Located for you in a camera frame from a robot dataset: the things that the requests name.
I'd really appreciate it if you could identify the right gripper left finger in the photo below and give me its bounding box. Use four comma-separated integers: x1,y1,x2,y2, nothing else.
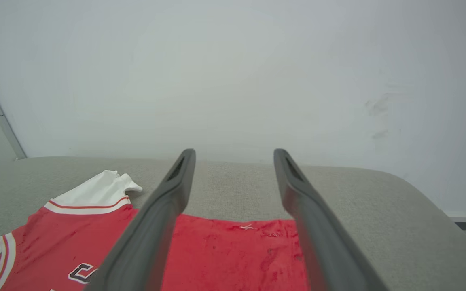
84,148,196,291

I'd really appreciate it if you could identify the red basketball jersey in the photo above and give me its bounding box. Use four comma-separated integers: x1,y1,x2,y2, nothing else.
0,170,310,291

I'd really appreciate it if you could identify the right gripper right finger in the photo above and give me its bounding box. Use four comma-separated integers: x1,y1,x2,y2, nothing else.
273,148,389,291

